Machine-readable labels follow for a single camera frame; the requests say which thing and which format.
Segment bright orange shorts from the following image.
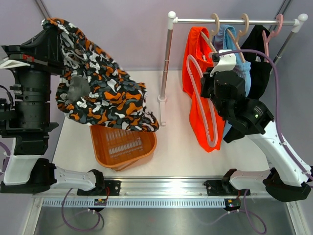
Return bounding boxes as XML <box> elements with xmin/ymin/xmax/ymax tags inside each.
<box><xmin>182</xmin><ymin>27</ymin><xmax>225</xmax><ymax>152</ymax></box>

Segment pink hanger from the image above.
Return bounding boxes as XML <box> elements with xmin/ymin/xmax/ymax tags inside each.
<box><xmin>186</xmin><ymin>54</ymin><xmax>218</xmax><ymax>148</ymax></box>
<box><xmin>262</xmin><ymin>13</ymin><xmax>284</xmax><ymax>57</ymax></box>

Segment light blue shorts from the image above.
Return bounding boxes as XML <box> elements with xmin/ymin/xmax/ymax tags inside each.
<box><xmin>212</xmin><ymin>24</ymin><xmax>251</xmax><ymax>143</ymax></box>

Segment beige hanger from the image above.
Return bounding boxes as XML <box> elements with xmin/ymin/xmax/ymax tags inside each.
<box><xmin>201</xmin><ymin>13</ymin><xmax>220</xmax><ymax>53</ymax></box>
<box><xmin>227</xmin><ymin>13</ymin><xmax>249</xmax><ymax>50</ymax></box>

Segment camouflage patterned shorts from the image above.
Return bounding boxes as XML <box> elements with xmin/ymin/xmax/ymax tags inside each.
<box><xmin>41</xmin><ymin>18</ymin><xmax>159</xmax><ymax>132</ymax></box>

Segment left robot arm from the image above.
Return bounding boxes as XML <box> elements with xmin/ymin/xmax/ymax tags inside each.
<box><xmin>0</xmin><ymin>28</ymin><xmax>105</xmax><ymax>195</ymax></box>

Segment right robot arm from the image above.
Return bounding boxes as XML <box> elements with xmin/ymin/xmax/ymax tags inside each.
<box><xmin>201</xmin><ymin>70</ymin><xmax>313</xmax><ymax>202</ymax></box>

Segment black shorts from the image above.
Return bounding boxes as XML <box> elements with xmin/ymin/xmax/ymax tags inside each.
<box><xmin>223</xmin><ymin>24</ymin><xmax>273</xmax><ymax>144</ymax></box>

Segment metal clothes rack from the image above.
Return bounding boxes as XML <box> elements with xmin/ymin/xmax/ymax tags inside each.
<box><xmin>157</xmin><ymin>11</ymin><xmax>308</xmax><ymax>126</ymax></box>

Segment orange plastic basket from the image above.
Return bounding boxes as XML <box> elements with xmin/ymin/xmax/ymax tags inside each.
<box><xmin>90</xmin><ymin>125</ymin><xmax>157</xmax><ymax>171</ymax></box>

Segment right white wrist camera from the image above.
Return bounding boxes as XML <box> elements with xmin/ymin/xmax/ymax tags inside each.
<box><xmin>210</xmin><ymin>49</ymin><xmax>237</xmax><ymax>77</ymax></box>

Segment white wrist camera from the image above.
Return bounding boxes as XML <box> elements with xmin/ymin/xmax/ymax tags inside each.
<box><xmin>0</xmin><ymin>46</ymin><xmax>27</xmax><ymax>69</ymax></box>
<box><xmin>210</xmin><ymin>49</ymin><xmax>237</xmax><ymax>77</ymax></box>

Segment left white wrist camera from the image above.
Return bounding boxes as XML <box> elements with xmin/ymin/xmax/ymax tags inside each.
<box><xmin>0</xmin><ymin>46</ymin><xmax>27</xmax><ymax>69</ymax></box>

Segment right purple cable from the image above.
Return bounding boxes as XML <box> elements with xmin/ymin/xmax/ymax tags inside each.
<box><xmin>195</xmin><ymin>48</ymin><xmax>313</xmax><ymax>235</ymax></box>

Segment aluminium mounting rail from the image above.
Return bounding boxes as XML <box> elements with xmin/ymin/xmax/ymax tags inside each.
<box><xmin>31</xmin><ymin>177</ymin><xmax>274</xmax><ymax>198</ymax></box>

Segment white slotted cable duct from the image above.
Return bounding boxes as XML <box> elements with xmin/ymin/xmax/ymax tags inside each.
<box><xmin>42</xmin><ymin>197</ymin><xmax>227</xmax><ymax>208</ymax></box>

